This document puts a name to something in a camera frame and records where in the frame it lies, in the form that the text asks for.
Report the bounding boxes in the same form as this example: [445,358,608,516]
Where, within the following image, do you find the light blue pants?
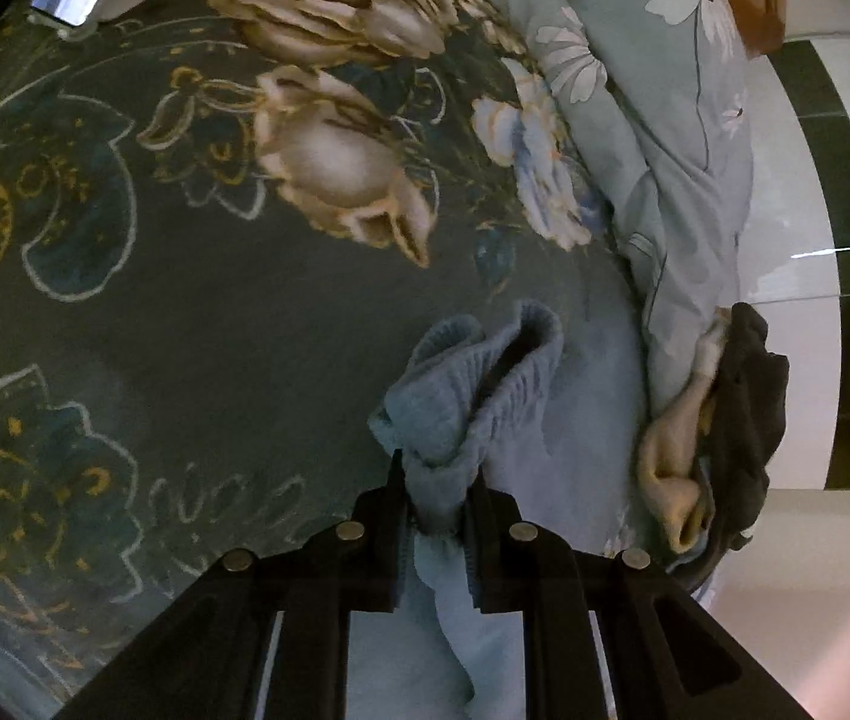
[344,300,624,720]

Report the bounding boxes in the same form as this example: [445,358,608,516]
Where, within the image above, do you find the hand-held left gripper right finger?
[465,471,814,720]

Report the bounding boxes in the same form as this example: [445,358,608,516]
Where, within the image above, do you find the cream cloth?
[636,307,733,552]

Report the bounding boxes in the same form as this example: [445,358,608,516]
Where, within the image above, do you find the dark floral blanket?
[0,0,651,720]

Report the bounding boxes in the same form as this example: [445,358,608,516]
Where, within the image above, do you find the dark grey garment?
[665,303,792,592]

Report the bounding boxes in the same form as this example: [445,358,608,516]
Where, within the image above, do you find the daisy print quilt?
[440,0,759,421]

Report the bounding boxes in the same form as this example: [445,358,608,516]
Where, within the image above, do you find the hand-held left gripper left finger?
[57,448,417,720]

